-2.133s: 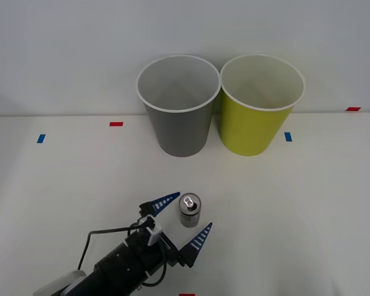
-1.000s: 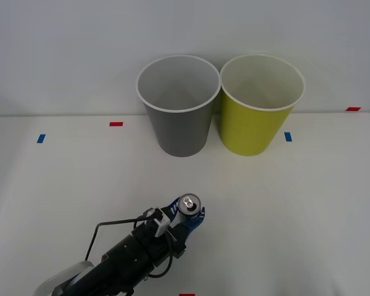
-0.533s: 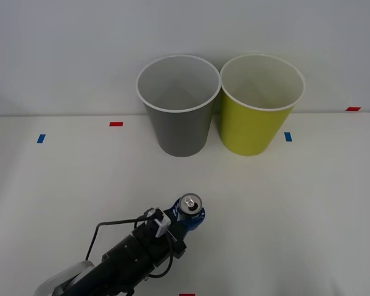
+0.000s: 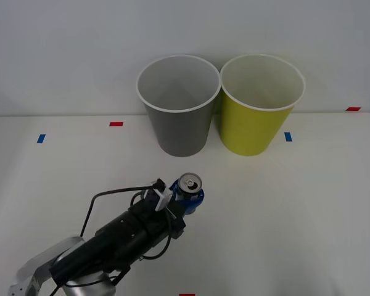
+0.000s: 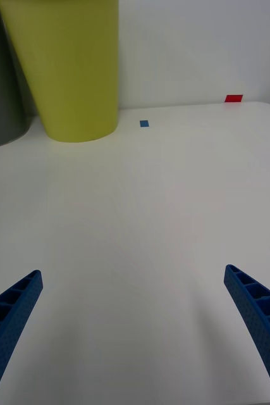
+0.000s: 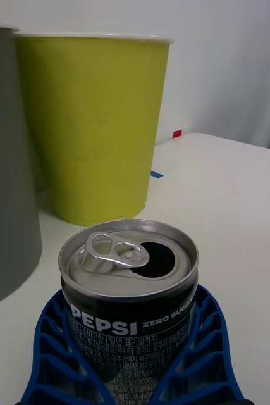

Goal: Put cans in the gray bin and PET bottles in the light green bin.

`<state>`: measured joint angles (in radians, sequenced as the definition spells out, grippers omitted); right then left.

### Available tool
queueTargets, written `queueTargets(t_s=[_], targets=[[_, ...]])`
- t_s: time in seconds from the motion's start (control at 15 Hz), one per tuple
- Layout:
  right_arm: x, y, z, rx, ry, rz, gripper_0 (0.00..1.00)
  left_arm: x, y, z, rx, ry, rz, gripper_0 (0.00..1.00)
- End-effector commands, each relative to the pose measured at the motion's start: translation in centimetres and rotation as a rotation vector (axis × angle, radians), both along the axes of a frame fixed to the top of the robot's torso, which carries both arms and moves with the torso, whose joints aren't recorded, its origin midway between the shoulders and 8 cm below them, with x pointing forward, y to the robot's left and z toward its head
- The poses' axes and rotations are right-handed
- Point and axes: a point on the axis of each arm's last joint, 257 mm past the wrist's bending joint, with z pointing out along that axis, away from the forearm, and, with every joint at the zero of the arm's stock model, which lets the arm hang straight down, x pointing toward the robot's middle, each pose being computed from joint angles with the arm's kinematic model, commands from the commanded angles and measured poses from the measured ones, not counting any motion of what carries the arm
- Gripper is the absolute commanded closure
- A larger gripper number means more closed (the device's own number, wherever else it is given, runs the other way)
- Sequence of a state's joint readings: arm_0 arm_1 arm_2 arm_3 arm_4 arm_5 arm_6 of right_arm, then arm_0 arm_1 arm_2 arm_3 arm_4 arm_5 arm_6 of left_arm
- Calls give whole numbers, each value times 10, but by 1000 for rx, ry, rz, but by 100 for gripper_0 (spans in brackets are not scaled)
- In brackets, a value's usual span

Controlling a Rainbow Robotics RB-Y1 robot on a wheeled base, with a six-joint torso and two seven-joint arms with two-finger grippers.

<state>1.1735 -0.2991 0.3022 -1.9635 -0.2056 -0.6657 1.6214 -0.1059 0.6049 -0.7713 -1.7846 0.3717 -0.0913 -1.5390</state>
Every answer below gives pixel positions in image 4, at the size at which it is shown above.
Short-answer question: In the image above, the drink can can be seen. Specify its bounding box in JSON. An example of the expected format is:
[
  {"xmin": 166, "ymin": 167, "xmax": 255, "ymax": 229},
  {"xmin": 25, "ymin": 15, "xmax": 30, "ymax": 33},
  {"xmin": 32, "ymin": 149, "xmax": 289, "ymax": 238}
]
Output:
[{"xmin": 178, "ymin": 172, "xmax": 204, "ymax": 208}]

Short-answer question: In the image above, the yellow-green plastic waste bin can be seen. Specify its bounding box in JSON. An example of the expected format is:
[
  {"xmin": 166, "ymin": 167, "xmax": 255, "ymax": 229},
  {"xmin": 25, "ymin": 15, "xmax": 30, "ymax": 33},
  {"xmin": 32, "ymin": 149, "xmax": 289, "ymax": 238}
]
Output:
[{"xmin": 219, "ymin": 54, "xmax": 306, "ymax": 157}]

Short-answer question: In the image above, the grey plastic waste bin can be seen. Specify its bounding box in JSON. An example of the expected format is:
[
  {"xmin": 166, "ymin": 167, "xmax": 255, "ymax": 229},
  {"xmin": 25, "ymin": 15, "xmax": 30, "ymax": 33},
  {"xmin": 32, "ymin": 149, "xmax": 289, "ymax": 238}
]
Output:
[{"xmin": 135, "ymin": 54, "xmax": 221, "ymax": 158}]

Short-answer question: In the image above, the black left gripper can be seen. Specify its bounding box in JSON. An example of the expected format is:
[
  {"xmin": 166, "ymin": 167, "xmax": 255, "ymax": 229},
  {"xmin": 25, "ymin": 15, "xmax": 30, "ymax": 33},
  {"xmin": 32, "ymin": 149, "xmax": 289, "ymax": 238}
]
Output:
[{"xmin": 128, "ymin": 179, "xmax": 205, "ymax": 241}]

